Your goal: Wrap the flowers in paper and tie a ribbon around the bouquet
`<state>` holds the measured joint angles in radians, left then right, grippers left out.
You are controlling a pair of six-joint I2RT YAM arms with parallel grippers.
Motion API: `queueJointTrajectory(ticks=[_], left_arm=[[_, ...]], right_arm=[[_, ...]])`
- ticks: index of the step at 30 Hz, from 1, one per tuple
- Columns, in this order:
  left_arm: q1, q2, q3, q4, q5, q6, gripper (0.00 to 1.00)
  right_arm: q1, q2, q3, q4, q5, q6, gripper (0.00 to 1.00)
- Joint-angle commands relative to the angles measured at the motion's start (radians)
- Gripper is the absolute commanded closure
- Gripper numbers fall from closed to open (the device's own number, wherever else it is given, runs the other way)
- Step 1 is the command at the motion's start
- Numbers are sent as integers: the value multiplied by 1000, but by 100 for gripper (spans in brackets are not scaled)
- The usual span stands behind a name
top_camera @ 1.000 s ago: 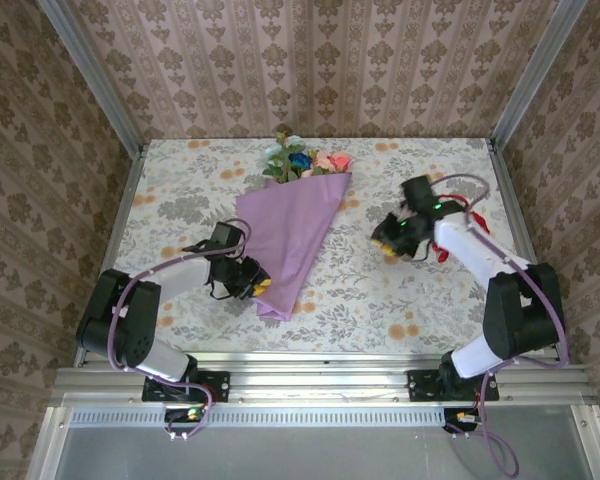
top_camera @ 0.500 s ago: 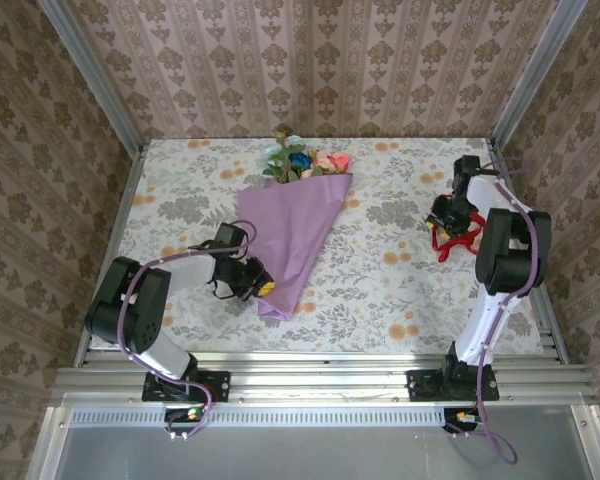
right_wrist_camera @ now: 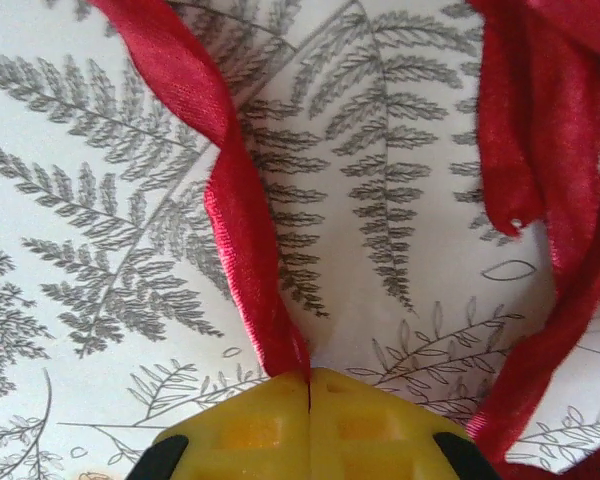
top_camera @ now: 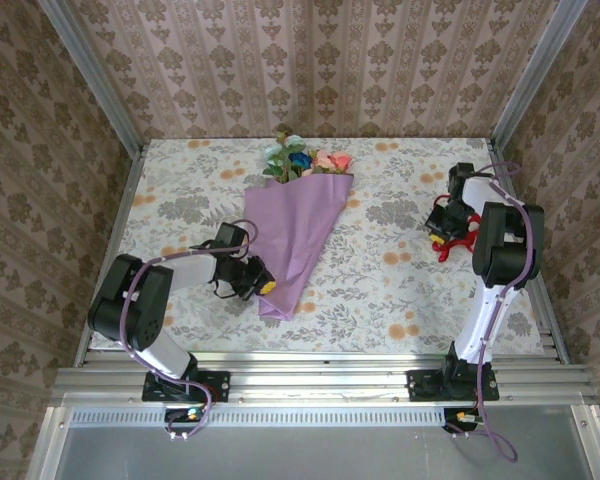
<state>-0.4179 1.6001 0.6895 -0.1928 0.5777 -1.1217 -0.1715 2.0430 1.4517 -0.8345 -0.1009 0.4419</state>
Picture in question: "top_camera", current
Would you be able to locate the red ribbon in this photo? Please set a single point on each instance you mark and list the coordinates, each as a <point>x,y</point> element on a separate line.
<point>460,242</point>

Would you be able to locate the purple and pink wrapping paper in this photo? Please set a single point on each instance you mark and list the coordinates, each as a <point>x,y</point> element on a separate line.
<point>295,225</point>

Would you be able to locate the peach fake flower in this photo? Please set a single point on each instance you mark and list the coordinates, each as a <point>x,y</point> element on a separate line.
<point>322,161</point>

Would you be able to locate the light blue fake flower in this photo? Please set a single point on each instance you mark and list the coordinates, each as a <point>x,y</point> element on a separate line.
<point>294,142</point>

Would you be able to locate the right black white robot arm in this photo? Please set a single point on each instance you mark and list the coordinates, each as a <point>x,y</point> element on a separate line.
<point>510,245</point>

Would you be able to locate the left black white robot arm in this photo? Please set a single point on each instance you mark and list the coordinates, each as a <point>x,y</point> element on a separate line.
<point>130,300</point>

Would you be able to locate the floral patterned table mat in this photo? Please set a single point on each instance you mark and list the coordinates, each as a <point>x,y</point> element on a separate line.
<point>380,280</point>

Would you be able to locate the small black controller board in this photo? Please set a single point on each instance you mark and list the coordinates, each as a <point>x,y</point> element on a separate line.
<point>462,419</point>
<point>185,414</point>

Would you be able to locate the grey metal panel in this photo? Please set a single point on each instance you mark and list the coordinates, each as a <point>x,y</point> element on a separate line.
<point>305,455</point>

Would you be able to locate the aluminium front rail beam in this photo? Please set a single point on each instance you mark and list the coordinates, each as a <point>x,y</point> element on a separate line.
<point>320,380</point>

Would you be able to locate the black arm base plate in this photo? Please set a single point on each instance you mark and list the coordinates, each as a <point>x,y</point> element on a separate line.
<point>420,387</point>
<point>220,385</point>

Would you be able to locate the aluminium side rail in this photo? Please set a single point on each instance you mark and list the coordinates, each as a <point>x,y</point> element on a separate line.
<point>550,320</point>
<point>111,250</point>

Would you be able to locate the aluminium corner post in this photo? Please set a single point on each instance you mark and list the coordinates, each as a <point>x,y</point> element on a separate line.
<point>533,75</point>
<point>96,75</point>

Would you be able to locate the aluminium lower frame leg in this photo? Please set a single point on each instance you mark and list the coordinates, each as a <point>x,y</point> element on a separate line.
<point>595,450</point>
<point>47,450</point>

